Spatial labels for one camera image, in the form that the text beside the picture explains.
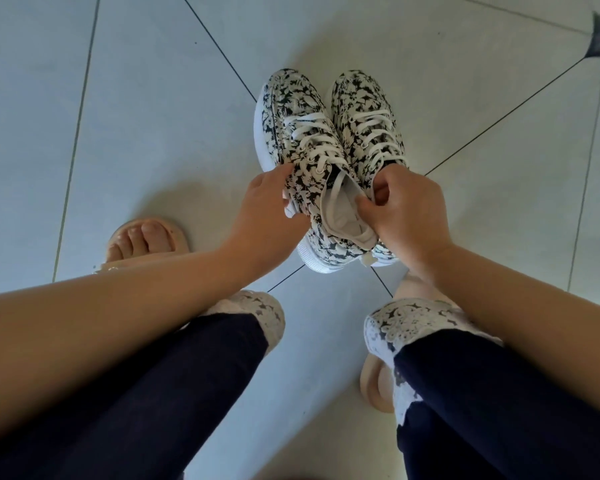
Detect floral sneaker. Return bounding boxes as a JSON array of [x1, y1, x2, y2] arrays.
[[253, 68, 381, 274], [329, 69, 411, 268]]

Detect person's left leg navy trousers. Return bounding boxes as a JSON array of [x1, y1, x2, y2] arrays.
[[0, 289, 287, 480]]

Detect person's left forearm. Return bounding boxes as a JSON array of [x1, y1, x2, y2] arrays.
[[0, 249, 251, 445]]

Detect person's right forearm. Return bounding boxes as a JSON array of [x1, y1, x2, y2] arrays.
[[422, 244, 600, 425]]

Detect pink slipper with white charms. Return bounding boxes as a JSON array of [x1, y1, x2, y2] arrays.
[[93, 218, 191, 274]]

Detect person's leg navy trousers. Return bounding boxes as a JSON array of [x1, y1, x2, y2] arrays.
[[363, 298, 600, 480], [0, 289, 287, 480]]

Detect person's right hand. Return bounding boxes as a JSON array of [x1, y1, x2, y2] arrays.
[[355, 164, 455, 281]]

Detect pink slipper with green charm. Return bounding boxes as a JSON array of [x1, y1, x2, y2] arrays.
[[359, 272, 456, 415]]

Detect bright white shoelace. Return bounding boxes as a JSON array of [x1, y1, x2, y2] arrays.
[[352, 108, 410, 178], [282, 112, 351, 225]]

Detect person's right leg navy trousers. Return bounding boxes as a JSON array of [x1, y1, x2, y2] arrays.
[[363, 298, 600, 480]]

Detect person's left hand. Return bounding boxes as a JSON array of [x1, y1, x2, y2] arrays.
[[222, 163, 311, 285]]

